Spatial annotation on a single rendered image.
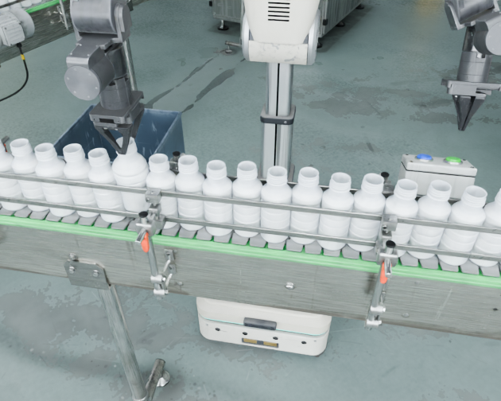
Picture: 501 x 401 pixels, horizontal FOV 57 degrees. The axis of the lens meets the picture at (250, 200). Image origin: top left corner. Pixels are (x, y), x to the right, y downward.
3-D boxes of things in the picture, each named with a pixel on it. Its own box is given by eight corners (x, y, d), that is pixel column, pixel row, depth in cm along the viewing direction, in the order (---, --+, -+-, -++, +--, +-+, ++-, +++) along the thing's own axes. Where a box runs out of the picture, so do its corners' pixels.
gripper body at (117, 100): (90, 123, 80) (79, 83, 76) (113, 97, 88) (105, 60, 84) (125, 126, 80) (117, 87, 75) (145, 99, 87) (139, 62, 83)
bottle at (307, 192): (305, 222, 99) (312, 159, 89) (323, 239, 95) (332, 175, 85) (283, 232, 97) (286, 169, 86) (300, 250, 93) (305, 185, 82)
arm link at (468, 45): (492, 21, 90) (464, 20, 91) (509, 20, 84) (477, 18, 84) (485, 57, 93) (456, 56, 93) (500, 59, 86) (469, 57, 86)
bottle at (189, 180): (212, 219, 100) (209, 157, 90) (197, 235, 96) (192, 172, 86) (190, 210, 103) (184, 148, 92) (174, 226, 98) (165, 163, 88)
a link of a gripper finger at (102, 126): (101, 159, 86) (90, 114, 80) (116, 139, 92) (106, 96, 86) (135, 162, 85) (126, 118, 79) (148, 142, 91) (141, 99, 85)
